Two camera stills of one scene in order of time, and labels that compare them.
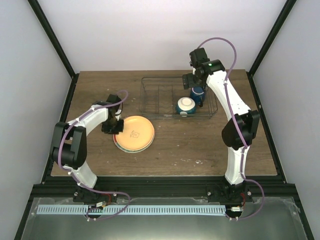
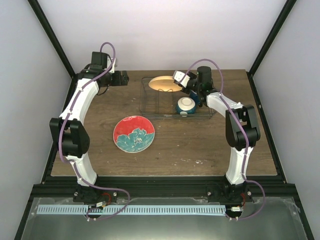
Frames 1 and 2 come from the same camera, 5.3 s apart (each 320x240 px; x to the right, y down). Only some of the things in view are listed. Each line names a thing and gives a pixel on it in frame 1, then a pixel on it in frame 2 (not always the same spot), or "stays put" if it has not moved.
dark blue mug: (198, 93) stays put
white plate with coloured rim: (138, 133) stays put
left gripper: (119, 129) → (116, 80)
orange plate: (138, 133) → (164, 83)
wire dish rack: (159, 96) stays put
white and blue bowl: (185, 105) stays put
